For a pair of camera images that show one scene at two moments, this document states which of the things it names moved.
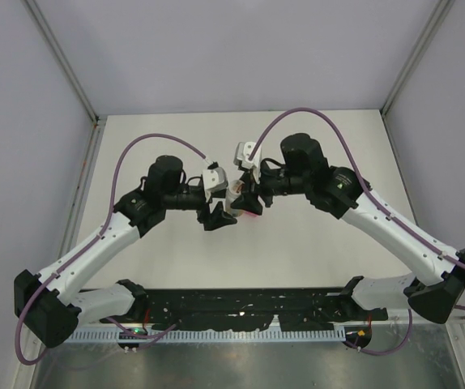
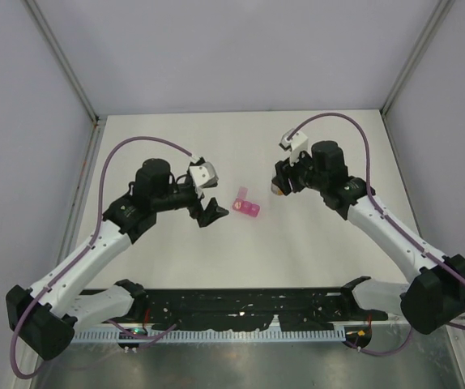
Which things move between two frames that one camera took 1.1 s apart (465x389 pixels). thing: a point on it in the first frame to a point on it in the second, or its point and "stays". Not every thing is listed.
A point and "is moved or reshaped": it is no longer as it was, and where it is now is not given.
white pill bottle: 234,190 is moved or reshaped
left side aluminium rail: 71,231 stays
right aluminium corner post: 440,14 stays
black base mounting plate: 295,309 stays
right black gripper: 249,201 to 284,169
